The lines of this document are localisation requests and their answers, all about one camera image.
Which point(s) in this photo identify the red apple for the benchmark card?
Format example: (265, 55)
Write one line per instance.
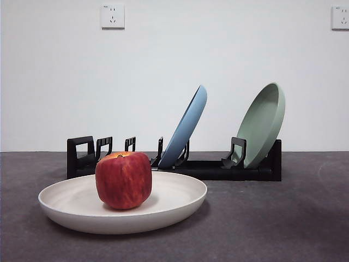
(124, 180)

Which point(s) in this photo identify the cream yellow plate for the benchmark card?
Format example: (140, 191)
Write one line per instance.
(81, 204)

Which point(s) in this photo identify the blue plate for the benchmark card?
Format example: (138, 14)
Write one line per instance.
(185, 128)

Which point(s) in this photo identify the black plate rack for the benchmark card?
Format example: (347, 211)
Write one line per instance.
(218, 170)

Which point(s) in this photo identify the green plate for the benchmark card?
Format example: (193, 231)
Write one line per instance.
(261, 122)

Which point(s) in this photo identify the white wall socket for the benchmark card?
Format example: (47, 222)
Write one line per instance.
(113, 16)
(340, 17)

